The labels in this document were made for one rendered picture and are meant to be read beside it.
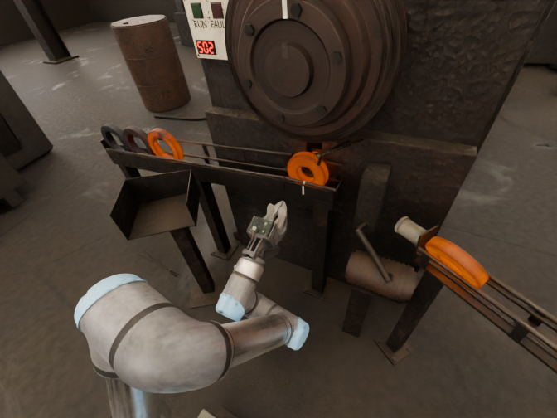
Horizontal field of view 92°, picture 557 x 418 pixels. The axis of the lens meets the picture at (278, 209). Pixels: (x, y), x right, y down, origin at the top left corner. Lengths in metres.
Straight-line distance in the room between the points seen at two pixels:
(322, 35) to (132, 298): 0.61
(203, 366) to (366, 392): 1.00
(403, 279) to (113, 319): 0.81
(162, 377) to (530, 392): 1.43
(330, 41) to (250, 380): 1.26
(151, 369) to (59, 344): 1.42
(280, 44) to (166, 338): 0.61
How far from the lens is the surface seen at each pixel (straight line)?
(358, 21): 0.70
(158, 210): 1.21
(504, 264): 1.94
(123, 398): 0.64
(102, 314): 0.51
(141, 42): 3.53
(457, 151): 0.94
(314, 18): 0.67
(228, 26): 0.88
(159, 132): 1.35
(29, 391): 1.82
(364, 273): 0.98
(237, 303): 0.72
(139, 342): 0.45
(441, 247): 0.79
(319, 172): 0.94
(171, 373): 0.46
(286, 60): 0.70
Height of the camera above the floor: 1.33
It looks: 44 degrees down
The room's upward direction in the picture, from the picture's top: 6 degrees counter-clockwise
